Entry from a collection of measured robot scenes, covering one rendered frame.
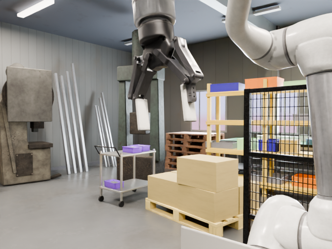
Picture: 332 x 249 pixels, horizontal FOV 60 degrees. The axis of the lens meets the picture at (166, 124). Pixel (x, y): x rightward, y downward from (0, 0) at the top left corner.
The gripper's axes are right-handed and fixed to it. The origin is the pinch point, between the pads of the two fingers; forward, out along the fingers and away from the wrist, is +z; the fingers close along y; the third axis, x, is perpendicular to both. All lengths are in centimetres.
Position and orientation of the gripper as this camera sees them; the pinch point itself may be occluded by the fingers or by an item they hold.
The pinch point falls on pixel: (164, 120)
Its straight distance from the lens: 58.9
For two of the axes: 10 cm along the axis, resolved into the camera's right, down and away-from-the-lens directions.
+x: -7.1, 0.0, -7.0
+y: -6.9, 1.4, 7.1
